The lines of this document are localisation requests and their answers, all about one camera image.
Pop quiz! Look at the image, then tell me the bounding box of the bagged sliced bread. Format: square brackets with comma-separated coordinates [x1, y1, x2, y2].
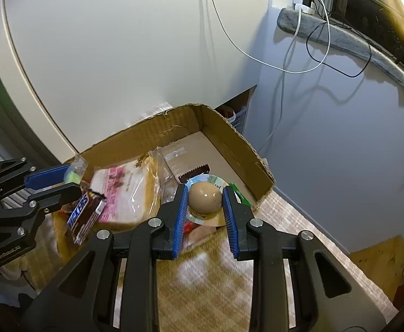
[84, 147, 180, 227]

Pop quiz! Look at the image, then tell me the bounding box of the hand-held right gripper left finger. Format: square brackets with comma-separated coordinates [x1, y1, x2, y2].
[20, 183, 189, 332]

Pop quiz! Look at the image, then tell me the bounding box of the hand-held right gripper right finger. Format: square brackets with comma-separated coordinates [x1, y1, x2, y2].
[222, 186, 387, 332]

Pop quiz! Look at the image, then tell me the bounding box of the brown chocolate bar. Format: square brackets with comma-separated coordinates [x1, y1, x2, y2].
[178, 164, 211, 184]
[66, 190, 106, 246]

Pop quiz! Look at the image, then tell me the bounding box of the white power strip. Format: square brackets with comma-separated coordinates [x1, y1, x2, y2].
[294, 2, 316, 15]

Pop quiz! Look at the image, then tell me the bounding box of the beige cloth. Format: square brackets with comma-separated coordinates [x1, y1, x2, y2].
[0, 214, 64, 284]

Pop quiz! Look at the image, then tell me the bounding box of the checked blanket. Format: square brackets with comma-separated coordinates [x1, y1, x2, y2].
[112, 190, 398, 332]

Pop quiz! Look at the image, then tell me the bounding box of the clear packet green snack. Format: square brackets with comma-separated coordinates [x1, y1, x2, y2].
[63, 155, 88, 185]

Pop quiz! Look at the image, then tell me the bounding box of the black cable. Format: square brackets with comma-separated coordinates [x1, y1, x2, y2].
[306, 21, 374, 78]

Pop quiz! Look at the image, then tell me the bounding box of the white cable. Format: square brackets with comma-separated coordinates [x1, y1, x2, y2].
[198, 0, 330, 153]

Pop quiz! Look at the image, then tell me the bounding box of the packaged brown egg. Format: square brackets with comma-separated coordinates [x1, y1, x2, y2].
[184, 175, 235, 227]

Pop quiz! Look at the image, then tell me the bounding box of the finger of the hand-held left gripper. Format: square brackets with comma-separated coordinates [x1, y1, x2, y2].
[0, 158, 71, 194]
[0, 184, 81, 217]

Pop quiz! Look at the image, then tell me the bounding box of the white plastic basket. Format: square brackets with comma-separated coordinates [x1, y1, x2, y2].
[219, 105, 249, 135]

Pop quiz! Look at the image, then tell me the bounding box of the brown cardboard box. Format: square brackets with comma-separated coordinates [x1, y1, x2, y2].
[51, 103, 277, 260]

